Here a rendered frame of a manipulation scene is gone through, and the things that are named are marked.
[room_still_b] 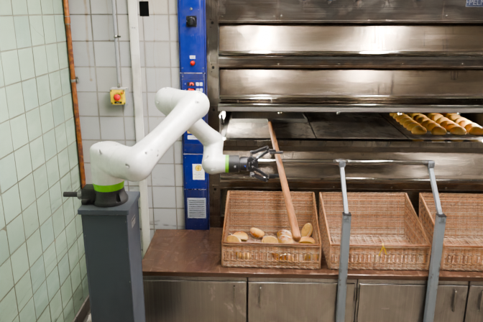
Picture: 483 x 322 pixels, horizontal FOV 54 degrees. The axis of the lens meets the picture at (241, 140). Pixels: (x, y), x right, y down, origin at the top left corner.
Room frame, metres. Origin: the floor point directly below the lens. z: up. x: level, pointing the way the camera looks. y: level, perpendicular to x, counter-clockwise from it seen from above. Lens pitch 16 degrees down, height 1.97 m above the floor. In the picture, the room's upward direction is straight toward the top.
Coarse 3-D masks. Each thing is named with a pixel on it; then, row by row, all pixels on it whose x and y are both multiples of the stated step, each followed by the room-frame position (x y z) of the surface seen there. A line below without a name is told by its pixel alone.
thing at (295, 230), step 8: (272, 128) 3.03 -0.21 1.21; (272, 136) 2.83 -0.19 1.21; (272, 144) 2.68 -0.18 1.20; (280, 160) 2.35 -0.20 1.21; (280, 168) 2.22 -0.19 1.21; (280, 176) 2.12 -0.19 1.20; (288, 192) 1.92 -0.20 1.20; (288, 200) 1.83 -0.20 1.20; (288, 208) 1.75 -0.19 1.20; (288, 216) 1.69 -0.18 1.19; (296, 224) 1.60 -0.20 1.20; (296, 232) 1.54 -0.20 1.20; (296, 240) 1.51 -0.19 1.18
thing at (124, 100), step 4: (112, 88) 2.80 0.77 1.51; (116, 88) 2.80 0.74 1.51; (120, 88) 2.80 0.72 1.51; (124, 88) 2.80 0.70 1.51; (128, 88) 2.86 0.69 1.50; (112, 92) 2.80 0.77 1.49; (116, 92) 2.80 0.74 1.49; (120, 92) 2.80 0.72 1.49; (124, 92) 2.80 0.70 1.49; (128, 92) 2.85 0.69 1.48; (112, 96) 2.80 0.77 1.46; (124, 96) 2.80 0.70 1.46; (128, 96) 2.85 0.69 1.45; (112, 100) 2.80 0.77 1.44; (120, 100) 2.80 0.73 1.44; (124, 100) 2.80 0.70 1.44; (128, 100) 2.84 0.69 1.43; (112, 104) 2.80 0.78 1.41; (116, 104) 2.80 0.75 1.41; (120, 104) 2.80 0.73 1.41; (124, 104) 2.80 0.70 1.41
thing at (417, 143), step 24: (240, 144) 2.85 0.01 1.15; (264, 144) 2.84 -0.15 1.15; (288, 144) 2.84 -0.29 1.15; (312, 144) 2.83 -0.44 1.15; (336, 144) 2.83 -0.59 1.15; (360, 144) 2.82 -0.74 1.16; (384, 144) 2.82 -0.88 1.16; (408, 144) 2.81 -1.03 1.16; (432, 144) 2.81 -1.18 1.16; (456, 144) 2.80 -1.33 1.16; (480, 144) 2.80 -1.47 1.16
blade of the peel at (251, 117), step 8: (232, 112) 3.64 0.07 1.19; (240, 112) 3.64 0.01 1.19; (248, 112) 3.64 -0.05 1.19; (256, 112) 3.64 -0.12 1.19; (264, 112) 3.64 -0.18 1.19; (272, 112) 3.64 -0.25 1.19; (288, 112) 3.64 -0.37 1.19; (296, 112) 3.64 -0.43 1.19; (232, 120) 3.31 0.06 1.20; (240, 120) 3.31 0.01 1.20; (248, 120) 3.31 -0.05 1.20; (256, 120) 3.31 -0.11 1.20; (264, 120) 3.31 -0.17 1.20; (272, 120) 3.31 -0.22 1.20; (280, 120) 3.31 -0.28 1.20; (288, 120) 3.31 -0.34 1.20; (296, 120) 3.31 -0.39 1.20; (304, 120) 3.31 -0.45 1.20
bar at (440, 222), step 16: (272, 160) 2.47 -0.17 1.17; (288, 160) 2.47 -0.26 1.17; (304, 160) 2.46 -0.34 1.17; (320, 160) 2.46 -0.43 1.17; (336, 160) 2.46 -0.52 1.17; (352, 160) 2.46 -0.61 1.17; (368, 160) 2.46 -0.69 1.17; (384, 160) 2.45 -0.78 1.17; (400, 160) 2.45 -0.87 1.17; (416, 160) 2.45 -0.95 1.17; (432, 160) 2.45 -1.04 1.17; (432, 176) 2.40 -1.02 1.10; (432, 256) 2.23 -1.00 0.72; (432, 272) 2.21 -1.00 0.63; (432, 288) 2.21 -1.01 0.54; (336, 304) 2.27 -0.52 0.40; (432, 304) 2.21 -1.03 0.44; (336, 320) 2.24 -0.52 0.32; (432, 320) 2.21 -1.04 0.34
